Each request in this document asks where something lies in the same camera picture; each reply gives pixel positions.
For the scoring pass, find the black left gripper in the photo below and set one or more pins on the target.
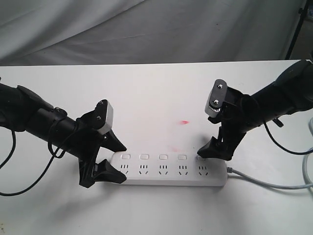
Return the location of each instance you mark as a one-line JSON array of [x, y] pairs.
[[84, 143]]

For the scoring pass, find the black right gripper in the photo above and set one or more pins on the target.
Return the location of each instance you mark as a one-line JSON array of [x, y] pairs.
[[234, 123]]

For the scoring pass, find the white power strip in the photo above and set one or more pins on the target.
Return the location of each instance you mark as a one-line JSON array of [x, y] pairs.
[[170, 169]]

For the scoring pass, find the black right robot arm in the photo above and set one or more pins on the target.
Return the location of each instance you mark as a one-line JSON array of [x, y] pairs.
[[290, 93]]

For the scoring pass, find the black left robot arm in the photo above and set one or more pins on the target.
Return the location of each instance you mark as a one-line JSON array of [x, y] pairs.
[[23, 110]]

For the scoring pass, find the grey backdrop cloth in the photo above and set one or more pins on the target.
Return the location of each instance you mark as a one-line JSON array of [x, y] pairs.
[[101, 32]]

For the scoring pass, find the black tripod stand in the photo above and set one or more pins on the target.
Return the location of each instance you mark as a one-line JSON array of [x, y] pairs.
[[302, 15]]

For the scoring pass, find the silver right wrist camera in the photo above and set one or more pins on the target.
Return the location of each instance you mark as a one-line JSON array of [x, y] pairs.
[[216, 98]]

